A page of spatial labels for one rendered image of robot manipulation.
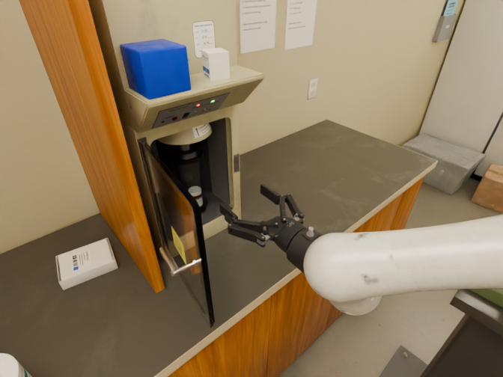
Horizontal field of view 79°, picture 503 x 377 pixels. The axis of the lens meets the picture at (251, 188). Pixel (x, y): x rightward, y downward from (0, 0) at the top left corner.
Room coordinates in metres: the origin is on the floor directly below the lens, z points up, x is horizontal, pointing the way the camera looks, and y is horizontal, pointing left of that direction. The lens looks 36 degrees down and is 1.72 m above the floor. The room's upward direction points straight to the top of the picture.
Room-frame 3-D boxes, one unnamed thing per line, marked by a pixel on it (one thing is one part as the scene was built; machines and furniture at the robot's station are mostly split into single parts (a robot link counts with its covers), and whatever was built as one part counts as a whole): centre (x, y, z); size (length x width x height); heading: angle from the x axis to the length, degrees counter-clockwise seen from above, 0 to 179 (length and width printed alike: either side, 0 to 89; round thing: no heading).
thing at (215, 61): (0.76, 0.09, 1.54); 0.05 x 0.05 x 0.06; 26
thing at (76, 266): (0.65, 0.53, 0.96); 0.16 x 0.12 x 0.04; 122
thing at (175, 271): (0.46, 0.17, 1.20); 0.10 x 0.05 x 0.03; 33
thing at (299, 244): (0.46, -0.12, 1.23); 0.09 x 0.06 x 0.12; 128
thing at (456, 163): (2.59, -1.85, 0.17); 0.60 x 0.42 x 0.33; 39
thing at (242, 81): (0.73, 0.12, 1.46); 0.32 x 0.11 x 0.10; 131
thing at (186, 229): (0.54, 0.18, 1.19); 0.30 x 0.01 x 0.40; 33
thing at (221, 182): (0.87, 0.24, 1.19); 0.26 x 0.24 x 0.35; 131
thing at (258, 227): (0.53, -0.01, 1.23); 0.11 x 0.01 x 0.04; 80
